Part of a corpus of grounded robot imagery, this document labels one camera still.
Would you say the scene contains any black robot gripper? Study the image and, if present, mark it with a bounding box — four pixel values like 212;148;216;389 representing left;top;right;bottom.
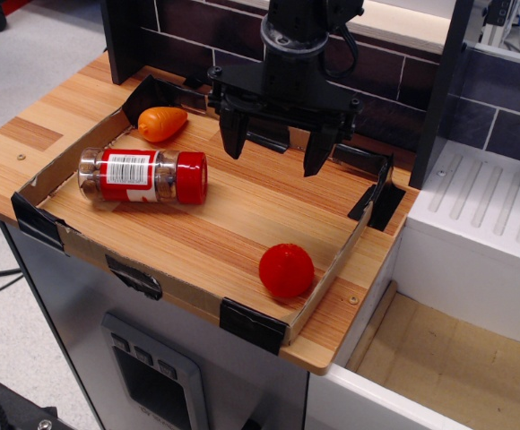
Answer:
208;51;362;177

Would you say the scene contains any red-capped spice bottle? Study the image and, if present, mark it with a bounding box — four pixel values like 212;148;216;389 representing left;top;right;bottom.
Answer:
77;148;208;205

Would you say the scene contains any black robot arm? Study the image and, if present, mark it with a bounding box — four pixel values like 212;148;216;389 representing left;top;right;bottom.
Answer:
208;1;363;176

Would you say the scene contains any orange toy carrot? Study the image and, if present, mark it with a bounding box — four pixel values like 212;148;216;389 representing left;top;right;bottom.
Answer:
137;107;188;142

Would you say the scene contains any red toy strawberry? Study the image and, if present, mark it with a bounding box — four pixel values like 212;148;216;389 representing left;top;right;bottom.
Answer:
258;244;315;298

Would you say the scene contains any white toy sink drainboard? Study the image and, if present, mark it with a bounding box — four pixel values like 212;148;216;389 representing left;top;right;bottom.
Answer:
394;142;520;341

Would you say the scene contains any grey oven control panel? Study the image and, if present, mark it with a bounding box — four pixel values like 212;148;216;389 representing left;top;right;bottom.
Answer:
101;314;210;429

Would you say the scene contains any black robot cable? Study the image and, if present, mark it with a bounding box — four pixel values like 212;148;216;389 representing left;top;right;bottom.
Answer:
322;21;360;82

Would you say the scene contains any dark grey left post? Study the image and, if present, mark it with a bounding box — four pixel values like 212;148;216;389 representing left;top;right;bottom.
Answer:
100;0;144;85

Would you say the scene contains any dark grey post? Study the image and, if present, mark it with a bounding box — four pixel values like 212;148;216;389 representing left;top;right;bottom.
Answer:
100;0;144;85
409;1;473;189

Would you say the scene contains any dark grey right post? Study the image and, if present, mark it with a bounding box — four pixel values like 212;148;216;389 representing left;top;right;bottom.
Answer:
409;1;473;189

